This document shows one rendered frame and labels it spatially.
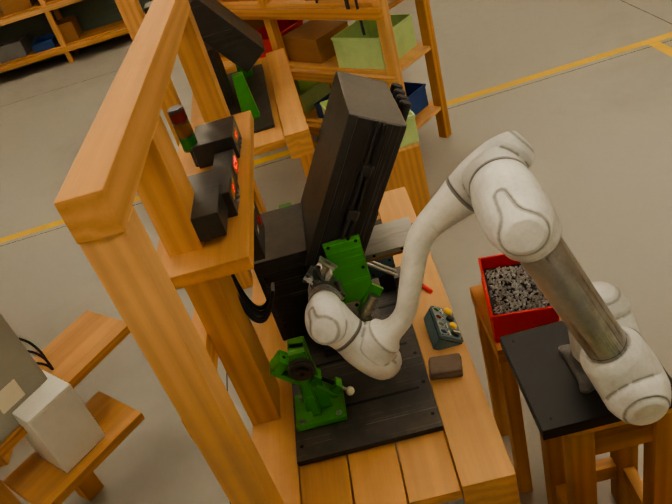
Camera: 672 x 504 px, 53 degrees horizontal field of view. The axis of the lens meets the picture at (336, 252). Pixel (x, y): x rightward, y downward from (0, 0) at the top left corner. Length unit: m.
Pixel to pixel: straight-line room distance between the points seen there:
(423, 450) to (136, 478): 1.86
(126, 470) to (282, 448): 1.59
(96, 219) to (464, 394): 1.18
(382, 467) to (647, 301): 2.01
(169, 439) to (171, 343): 2.17
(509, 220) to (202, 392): 0.72
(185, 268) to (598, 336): 0.97
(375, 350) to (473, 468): 0.40
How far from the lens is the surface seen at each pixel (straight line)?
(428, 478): 1.86
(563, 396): 1.98
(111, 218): 1.22
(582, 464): 2.11
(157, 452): 3.51
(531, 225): 1.30
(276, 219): 2.29
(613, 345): 1.66
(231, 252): 1.64
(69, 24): 10.71
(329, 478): 1.93
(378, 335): 1.69
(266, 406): 2.07
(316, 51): 5.08
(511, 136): 1.48
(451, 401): 1.98
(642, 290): 3.64
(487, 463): 1.84
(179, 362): 1.41
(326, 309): 1.64
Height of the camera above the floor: 2.39
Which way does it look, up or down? 35 degrees down
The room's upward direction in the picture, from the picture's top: 17 degrees counter-clockwise
